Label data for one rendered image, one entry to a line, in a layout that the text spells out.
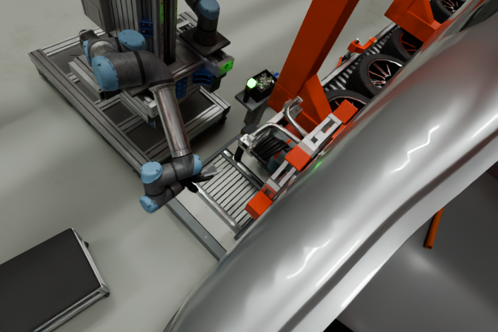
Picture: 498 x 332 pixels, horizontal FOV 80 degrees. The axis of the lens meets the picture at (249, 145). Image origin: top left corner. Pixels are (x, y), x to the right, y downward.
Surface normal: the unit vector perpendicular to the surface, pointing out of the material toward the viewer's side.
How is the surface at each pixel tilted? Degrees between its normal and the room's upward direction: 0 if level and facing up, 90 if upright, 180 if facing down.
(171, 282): 0
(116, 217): 0
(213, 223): 0
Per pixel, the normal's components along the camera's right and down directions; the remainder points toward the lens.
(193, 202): 0.23, -0.52
